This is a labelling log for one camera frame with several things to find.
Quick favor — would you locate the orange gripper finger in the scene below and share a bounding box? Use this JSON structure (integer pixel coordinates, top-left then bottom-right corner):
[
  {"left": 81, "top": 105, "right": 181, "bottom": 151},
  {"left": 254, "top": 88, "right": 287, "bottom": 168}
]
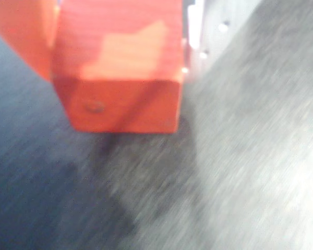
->
[{"left": 0, "top": 0, "right": 60, "bottom": 82}]

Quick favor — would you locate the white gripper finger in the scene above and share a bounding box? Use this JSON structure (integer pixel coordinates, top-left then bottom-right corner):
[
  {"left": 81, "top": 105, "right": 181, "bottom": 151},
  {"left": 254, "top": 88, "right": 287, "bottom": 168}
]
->
[{"left": 182, "top": 0, "right": 262, "bottom": 84}]

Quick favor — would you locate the red cube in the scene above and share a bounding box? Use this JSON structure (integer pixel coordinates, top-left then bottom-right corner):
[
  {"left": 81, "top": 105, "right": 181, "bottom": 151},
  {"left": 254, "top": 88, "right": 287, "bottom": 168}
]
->
[{"left": 50, "top": 0, "right": 185, "bottom": 135}]

